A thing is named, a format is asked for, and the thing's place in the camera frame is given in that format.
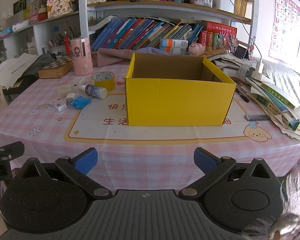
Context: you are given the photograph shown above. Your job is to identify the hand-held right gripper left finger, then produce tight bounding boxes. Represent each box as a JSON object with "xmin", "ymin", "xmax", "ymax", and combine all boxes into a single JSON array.
[{"xmin": 15, "ymin": 147, "xmax": 113, "ymax": 200}]

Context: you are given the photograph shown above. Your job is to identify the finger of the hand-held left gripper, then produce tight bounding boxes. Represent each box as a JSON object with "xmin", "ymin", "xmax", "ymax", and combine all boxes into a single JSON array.
[{"xmin": 0, "ymin": 141, "xmax": 25, "ymax": 159}]

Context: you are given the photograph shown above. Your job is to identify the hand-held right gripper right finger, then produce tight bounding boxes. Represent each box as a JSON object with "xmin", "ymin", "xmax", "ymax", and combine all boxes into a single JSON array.
[{"xmin": 179, "ymin": 147, "xmax": 282, "ymax": 199}]

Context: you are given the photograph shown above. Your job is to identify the blue plastic clip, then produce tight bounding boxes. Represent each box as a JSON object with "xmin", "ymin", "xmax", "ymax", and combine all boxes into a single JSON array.
[{"xmin": 71, "ymin": 95, "xmax": 92, "ymax": 110}]

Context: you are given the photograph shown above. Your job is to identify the small white packet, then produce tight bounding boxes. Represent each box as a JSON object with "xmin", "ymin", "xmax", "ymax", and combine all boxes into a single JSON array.
[{"xmin": 52, "ymin": 99, "xmax": 68, "ymax": 112}]

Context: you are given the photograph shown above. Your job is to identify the yellow cardboard box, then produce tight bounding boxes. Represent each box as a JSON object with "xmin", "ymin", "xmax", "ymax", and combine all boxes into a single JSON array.
[{"xmin": 125, "ymin": 52, "xmax": 237, "ymax": 126}]

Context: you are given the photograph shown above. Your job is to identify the white charger plug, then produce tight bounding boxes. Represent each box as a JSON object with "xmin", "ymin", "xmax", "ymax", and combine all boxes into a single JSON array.
[{"xmin": 65, "ymin": 93, "xmax": 77, "ymax": 105}]

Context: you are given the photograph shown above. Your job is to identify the white spray bottle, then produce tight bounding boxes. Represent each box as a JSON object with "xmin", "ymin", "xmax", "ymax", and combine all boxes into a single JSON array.
[{"xmin": 84, "ymin": 84, "xmax": 108, "ymax": 99}]

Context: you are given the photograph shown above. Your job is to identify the yellow tape roll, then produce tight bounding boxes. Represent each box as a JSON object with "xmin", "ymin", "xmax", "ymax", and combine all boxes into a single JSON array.
[{"xmin": 91, "ymin": 71, "xmax": 115, "ymax": 92}]

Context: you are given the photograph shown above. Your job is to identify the white storage container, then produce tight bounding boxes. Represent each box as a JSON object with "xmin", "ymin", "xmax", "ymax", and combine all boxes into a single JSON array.
[{"xmin": 212, "ymin": 0, "xmax": 235, "ymax": 14}]

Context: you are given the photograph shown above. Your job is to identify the pink checked tablecloth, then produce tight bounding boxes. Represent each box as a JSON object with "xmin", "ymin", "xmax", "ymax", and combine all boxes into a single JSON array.
[{"xmin": 0, "ymin": 50, "xmax": 300, "ymax": 205}]

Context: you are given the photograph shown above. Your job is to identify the grey flat eraser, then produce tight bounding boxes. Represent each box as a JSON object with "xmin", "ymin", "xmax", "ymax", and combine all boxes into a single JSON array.
[{"xmin": 244, "ymin": 114, "xmax": 270, "ymax": 121}]

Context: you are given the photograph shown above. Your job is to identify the translucent white block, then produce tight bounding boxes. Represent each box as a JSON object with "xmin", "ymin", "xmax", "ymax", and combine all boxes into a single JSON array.
[{"xmin": 57, "ymin": 85, "xmax": 74, "ymax": 97}]

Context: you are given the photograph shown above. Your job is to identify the black pen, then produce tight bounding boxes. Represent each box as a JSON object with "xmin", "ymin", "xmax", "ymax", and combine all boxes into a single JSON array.
[{"xmin": 235, "ymin": 88, "xmax": 251, "ymax": 103}]

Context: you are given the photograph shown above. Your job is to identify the white paper sheets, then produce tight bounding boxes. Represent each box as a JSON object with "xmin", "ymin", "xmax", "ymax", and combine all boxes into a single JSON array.
[{"xmin": 0, "ymin": 53, "xmax": 38, "ymax": 88}]

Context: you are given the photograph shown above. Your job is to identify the pile of papers and books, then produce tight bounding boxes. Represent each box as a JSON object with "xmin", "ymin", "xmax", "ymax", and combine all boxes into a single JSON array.
[{"xmin": 214, "ymin": 52, "xmax": 300, "ymax": 142}]

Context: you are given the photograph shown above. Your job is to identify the dark grey cloth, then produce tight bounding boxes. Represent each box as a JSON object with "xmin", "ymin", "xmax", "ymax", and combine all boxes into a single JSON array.
[{"xmin": 22, "ymin": 53, "xmax": 57, "ymax": 77}]

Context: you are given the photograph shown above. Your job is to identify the wooden chess box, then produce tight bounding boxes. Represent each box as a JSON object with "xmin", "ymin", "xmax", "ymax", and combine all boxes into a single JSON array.
[{"xmin": 37, "ymin": 55, "xmax": 74, "ymax": 79}]

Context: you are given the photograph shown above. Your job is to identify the fluffy grey sleeve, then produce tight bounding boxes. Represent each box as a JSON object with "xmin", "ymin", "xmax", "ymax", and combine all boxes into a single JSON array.
[{"xmin": 240, "ymin": 164, "xmax": 300, "ymax": 240}]

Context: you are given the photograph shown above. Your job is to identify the pink cylindrical humidifier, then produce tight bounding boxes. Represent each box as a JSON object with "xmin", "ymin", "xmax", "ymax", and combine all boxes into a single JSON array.
[{"xmin": 70, "ymin": 37, "xmax": 94, "ymax": 76}]

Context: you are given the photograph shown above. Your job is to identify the white power adaptor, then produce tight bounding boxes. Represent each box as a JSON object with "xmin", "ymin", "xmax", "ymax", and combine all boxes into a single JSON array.
[{"xmin": 251, "ymin": 59, "xmax": 266, "ymax": 81}]

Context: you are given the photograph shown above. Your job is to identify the pink and purple cloth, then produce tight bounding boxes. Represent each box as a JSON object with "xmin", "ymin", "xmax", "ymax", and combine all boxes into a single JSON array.
[{"xmin": 97, "ymin": 47, "xmax": 190, "ymax": 68}]

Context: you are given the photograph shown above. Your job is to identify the pink pig plush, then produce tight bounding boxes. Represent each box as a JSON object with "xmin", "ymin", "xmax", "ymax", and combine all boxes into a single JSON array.
[{"xmin": 188, "ymin": 42, "xmax": 206, "ymax": 56}]

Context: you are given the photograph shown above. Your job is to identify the orange and blue carton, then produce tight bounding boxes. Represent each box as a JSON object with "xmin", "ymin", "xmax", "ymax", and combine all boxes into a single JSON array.
[
  {"xmin": 160, "ymin": 38, "xmax": 188, "ymax": 47},
  {"xmin": 160, "ymin": 46, "xmax": 188, "ymax": 54}
]

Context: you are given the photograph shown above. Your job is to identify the black phone stand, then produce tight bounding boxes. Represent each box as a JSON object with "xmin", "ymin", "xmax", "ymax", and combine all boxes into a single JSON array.
[{"xmin": 234, "ymin": 45, "xmax": 249, "ymax": 60}]

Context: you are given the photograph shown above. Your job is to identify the grey patterned blanket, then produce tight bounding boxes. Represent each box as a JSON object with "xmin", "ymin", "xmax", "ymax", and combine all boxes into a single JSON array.
[{"xmin": 262, "ymin": 59, "xmax": 300, "ymax": 112}]

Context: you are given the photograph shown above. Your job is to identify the cup of pens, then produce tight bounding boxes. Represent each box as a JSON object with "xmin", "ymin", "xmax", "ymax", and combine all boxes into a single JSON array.
[{"xmin": 48, "ymin": 26, "xmax": 80, "ymax": 54}]

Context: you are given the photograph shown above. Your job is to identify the red slim bottle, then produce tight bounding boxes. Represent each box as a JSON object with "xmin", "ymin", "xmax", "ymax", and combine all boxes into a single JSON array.
[{"xmin": 64, "ymin": 31, "xmax": 71, "ymax": 54}]

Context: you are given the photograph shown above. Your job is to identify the colourful toy figures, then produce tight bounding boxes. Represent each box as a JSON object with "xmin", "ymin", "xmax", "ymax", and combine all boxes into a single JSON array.
[{"xmin": 217, "ymin": 32, "xmax": 238, "ymax": 52}]

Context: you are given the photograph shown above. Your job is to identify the row of red books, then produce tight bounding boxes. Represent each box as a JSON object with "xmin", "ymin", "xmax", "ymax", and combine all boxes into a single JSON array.
[{"xmin": 198, "ymin": 21, "xmax": 238, "ymax": 52}]

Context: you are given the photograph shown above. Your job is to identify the open white book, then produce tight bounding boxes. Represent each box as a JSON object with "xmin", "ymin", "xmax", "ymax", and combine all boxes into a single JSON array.
[{"xmin": 88, "ymin": 15, "xmax": 118, "ymax": 34}]

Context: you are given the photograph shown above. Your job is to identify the row of leaning books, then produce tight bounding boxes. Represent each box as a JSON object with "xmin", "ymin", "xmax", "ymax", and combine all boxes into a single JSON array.
[{"xmin": 91, "ymin": 17, "xmax": 204, "ymax": 51}]

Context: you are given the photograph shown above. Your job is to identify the white shelf unit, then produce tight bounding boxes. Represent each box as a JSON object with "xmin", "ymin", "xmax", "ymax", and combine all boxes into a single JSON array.
[{"xmin": 0, "ymin": 0, "xmax": 259, "ymax": 63}]

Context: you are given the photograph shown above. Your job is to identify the pink cartoon figurine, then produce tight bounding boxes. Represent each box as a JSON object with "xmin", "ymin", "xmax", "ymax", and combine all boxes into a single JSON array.
[{"xmin": 47, "ymin": 0, "xmax": 74, "ymax": 18}]

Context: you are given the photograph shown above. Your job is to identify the alphabet wall poster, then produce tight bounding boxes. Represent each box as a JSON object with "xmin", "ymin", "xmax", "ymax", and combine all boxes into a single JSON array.
[{"xmin": 268, "ymin": 0, "xmax": 300, "ymax": 63}]

